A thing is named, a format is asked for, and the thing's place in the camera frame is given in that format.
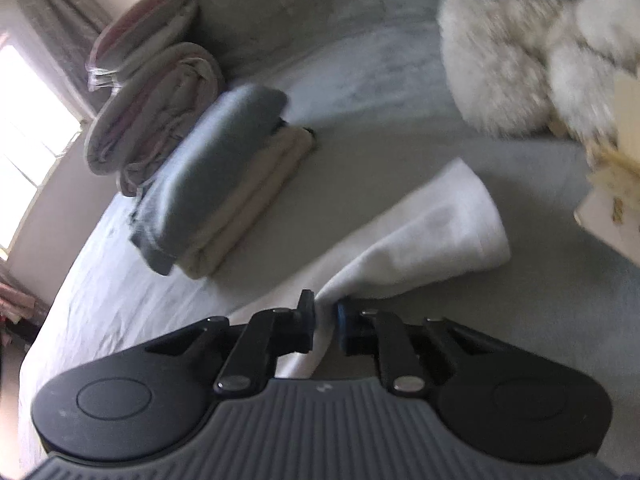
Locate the rolled grey pink comforter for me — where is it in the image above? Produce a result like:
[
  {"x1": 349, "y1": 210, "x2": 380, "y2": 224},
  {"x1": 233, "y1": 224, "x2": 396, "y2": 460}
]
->
[{"x1": 84, "y1": 41, "x2": 227, "y2": 197}]

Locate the folded grey garment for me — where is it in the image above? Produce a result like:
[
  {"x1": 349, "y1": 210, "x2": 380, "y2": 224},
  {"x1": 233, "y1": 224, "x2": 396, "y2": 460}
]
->
[{"x1": 129, "y1": 84, "x2": 290, "y2": 277}]

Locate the bed with grey sheet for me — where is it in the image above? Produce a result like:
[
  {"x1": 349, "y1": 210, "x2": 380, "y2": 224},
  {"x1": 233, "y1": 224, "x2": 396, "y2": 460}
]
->
[{"x1": 17, "y1": 25, "x2": 640, "y2": 480}]

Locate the beige cardboard box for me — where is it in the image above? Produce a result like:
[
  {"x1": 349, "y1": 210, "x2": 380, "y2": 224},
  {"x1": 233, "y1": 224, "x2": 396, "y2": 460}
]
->
[{"x1": 572, "y1": 67, "x2": 640, "y2": 262}]

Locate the grey curtain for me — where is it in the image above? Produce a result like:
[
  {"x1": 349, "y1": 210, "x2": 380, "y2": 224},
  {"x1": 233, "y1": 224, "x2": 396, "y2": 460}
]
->
[{"x1": 4, "y1": 0, "x2": 115, "y2": 122}]

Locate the grey quilted headboard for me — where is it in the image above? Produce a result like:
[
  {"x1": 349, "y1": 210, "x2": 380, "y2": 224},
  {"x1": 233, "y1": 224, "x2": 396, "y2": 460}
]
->
[{"x1": 152, "y1": 0, "x2": 453, "y2": 63}]

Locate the folded beige garment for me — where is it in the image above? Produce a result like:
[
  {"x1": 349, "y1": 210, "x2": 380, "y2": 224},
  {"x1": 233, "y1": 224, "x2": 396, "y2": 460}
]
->
[{"x1": 181, "y1": 126, "x2": 317, "y2": 280}]

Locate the white fluffy plush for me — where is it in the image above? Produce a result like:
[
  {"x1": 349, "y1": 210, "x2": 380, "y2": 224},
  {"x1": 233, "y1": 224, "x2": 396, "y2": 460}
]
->
[{"x1": 436, "y1": 0, "x2": 640, "y2": 137}]

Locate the white sweatshirt with yellow print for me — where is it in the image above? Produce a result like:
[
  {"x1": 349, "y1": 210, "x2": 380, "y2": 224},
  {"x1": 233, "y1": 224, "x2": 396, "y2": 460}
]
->
[{"x1": 272, "y1": 157, "x2": 512, "y2": 380}]

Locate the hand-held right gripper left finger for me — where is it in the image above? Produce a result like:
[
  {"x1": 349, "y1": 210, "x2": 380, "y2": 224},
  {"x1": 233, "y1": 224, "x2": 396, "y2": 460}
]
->
[{"x1": 127, "y1": 289, "x2": 317, "y2": 401}]

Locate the window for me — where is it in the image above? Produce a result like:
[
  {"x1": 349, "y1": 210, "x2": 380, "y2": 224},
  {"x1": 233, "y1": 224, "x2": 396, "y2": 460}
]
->
[{"x1": 0, "y1": 32, "x2": 85, "y2": 263}]

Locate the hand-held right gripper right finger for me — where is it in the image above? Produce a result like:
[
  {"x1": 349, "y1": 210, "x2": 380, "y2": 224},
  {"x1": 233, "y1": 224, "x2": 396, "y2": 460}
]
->
[{"x1": 335, "y1": 299, "x2": 516, "y2": 399}]

